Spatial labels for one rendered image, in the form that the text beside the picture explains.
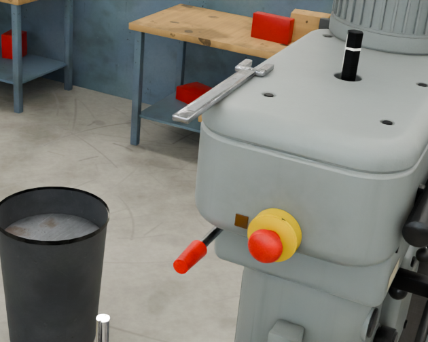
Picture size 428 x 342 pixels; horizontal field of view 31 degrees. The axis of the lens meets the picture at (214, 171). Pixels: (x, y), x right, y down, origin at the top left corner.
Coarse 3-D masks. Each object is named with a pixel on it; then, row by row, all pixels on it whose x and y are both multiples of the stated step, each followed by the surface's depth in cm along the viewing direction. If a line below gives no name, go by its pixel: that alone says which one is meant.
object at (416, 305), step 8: (424, 264) 146; (424, 272) 147; (416, 296) 149; (416, 304) 150; (424, 304) 149; (408, 312) 151; (416, 312) 151; (408, 320) 152; (416, 320) 151; (408, 328) 153; (416, 328) 152; (400, 336) 154; (408, 336) 153
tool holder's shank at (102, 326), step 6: (96, 318) 138; (102, 318) 138; (108, 318) 139; (96, 324) 138; (102, 324) 138; (108, 324) 138; (96, 330) 139; (102, 330) 138; (108, 330) 139; (96, 336) 139; (102, 336) 139; (108, 336) 140
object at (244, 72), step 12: (240, 72) 96; (252, 72) 97; (264, 72) 98; (228, 84) 91; (240, 84) 93; (204, 96) 87; (216, 96) 87; (192, 108) 83; (204, 108) 84; (180, 120) 81; (192, 120) 81
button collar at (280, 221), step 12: (264, 216) 86; (276, 216) 85; (288, 216) 86; (252, 228) 87; (264, 228) 86; (276, 228) 86; (288, 228) 85; (288, 240) 86; (300, 240) 87; (288, 252) 86
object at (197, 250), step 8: (208, 232) 98; (216, 232) 98; (200, 240) 96; (208, 240) 96; (192, 248) 92; (200, 248) 93; (184, 256) 91; (192, 256) 91; (200, 256) 93; (176, 264) 90; (184, 264) 90; (192, 264) 91; (184, 272) 91
